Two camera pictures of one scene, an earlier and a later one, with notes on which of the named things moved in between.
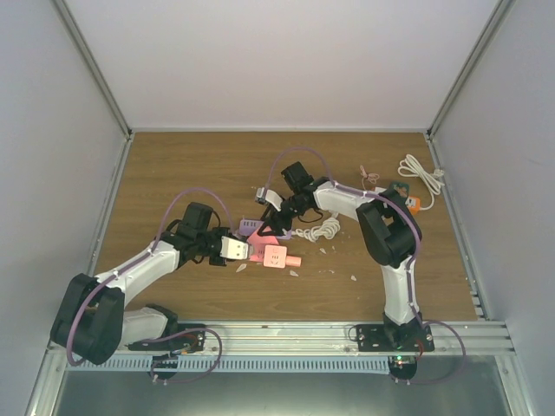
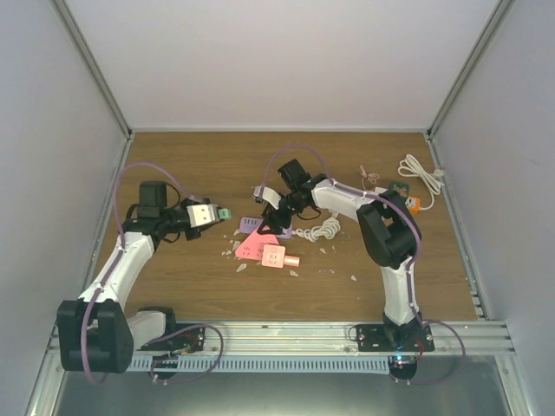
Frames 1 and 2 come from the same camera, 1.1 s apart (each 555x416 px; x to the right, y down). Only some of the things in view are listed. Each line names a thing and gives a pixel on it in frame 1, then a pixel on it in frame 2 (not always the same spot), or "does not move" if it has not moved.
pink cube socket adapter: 275,256 does not move
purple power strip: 250,227 does not move
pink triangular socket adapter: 257,244 does not move
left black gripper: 217,262 → 194,233
